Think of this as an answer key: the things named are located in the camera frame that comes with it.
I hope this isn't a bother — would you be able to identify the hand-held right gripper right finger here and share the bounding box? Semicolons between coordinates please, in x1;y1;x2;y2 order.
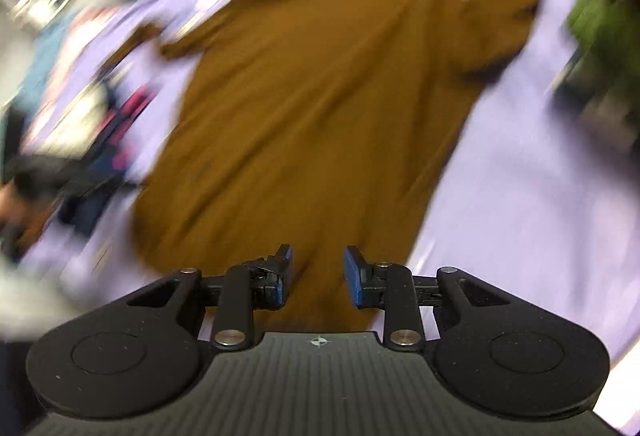
343;245;511;352

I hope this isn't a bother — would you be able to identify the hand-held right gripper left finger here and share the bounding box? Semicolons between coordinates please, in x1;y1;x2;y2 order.
125;243;294;352

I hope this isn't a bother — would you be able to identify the brown shirt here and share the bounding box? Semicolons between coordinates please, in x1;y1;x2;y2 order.
100;0;545;334

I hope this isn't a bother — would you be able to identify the purple floral bed sheet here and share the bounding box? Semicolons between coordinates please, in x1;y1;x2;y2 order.
15;0;640;436

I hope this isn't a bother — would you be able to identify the green cloth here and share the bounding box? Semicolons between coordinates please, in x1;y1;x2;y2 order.
567;0;640;72

